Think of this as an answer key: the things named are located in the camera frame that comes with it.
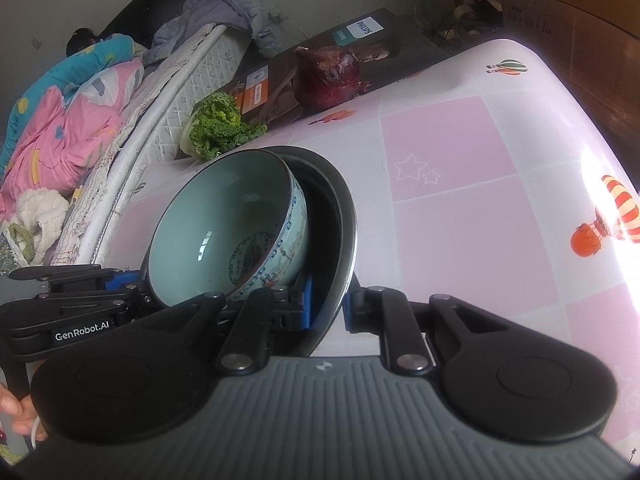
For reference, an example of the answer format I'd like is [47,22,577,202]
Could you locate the pink quilt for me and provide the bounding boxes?
[0,34,146,221]

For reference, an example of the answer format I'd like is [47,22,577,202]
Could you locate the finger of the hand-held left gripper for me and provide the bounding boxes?
[9,264,148,295]
[37,282,168,311]

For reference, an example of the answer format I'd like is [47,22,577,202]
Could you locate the white cable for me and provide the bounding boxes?
[29,412,46,453]

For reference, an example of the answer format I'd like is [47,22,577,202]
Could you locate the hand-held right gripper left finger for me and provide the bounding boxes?
[135,274,315,375]

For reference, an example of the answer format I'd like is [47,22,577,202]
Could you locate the leaf patterned pillow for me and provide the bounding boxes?
[0,225,28,276]

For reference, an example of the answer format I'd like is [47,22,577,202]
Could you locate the flat printed box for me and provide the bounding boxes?
[215,7,451,128]

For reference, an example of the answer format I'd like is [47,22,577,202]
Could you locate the white fluffy cloth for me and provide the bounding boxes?
[7,187,70,266]

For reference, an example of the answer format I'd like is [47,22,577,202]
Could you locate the grey clothes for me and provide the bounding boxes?
[150,0,281,63]

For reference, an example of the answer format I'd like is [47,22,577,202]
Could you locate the pink printed tablecloth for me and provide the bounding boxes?
[95,37,640,461]

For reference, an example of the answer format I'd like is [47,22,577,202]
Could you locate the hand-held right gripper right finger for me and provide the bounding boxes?
[342,285,506,376]

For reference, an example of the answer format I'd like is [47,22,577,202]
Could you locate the teal ceramic bowl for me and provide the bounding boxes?
[146,149,308,308]

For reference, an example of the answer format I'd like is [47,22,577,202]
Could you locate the person's left hand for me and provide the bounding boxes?
[0,384,48,442]

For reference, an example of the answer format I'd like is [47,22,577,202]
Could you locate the white quilted mattress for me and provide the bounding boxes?
[47,25,251,266]

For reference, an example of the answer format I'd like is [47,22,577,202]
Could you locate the stainless steel bowl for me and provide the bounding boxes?
[250,145,359,358]

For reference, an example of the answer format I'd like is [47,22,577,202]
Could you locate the brown wooden cabinet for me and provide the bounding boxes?
[500,0,640,196]

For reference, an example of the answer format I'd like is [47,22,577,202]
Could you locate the napa cabbage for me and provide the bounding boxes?
[180,91,268,162]

